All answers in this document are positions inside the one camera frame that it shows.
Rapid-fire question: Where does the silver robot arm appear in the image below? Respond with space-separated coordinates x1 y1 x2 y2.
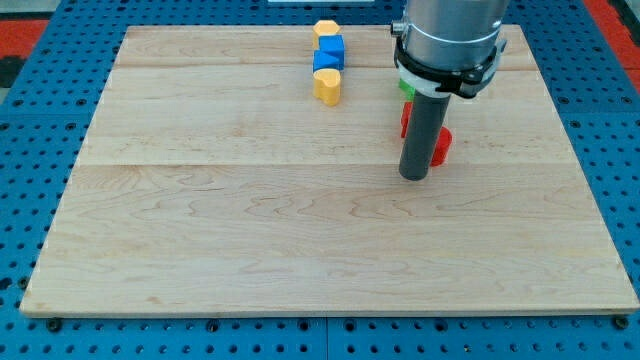
391 0 509 99

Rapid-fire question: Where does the green star block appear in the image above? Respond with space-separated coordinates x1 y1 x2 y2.
398 79 415 102

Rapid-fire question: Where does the yellow heart block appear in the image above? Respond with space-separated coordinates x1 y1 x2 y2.
313 68 342 106

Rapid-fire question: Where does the wooden board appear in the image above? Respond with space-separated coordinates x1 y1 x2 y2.
20 25 639 318

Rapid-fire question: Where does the red block behind rod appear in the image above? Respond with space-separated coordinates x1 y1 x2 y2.
400 101 413 139

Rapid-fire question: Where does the blue triangle block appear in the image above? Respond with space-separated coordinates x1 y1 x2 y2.
312 50 344 72

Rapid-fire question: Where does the red cylinder block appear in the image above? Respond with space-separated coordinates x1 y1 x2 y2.
430 126 453 166

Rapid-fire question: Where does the blue cube block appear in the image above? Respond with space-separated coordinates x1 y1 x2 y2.
319 34 346 62

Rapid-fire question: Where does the yellow hexagon block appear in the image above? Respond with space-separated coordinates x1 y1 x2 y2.
312 20 341 50

